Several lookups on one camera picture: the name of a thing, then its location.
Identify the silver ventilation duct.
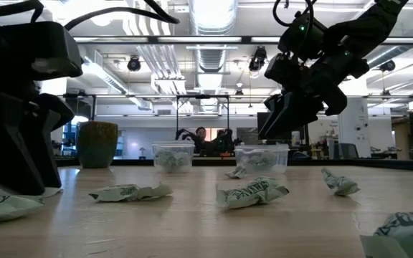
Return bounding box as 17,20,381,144
188,0,239,72

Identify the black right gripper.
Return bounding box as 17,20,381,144
258,57,371,140

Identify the small clear plastic bin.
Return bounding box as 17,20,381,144
151,140,196,174

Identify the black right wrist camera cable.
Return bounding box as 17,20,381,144
272,0,317,40

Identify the black beam with light strips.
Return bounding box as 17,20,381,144
72,34,413,45

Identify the black round spotlight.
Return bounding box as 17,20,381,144
379,59,397,72
126,56,142,72

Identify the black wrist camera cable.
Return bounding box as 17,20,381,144
0,0,181,32
272,0,317,40

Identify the dark office chair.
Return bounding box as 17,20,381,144
338,143,360,160

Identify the large clear plastic bin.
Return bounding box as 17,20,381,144
234,144,290,175

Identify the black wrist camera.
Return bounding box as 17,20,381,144
0,20,85,82
263,52,303,87

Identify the black left wrist camera cable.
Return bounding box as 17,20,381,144
0,0,181,32

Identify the black overhead camera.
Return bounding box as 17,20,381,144
248,45,268,72

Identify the white pillar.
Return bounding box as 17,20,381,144
337,98,371,158

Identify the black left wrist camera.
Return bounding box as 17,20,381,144
0,20,85,82

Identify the person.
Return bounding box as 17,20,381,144
183,125,236,158

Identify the black background rig frame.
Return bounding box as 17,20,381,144
175,94,231,141

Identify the olive ceramic cup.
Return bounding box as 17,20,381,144
76,120,120,169

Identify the black hanging box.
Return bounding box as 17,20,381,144
72,96,96,119

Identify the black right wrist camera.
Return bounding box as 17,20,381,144
263,52,303,87

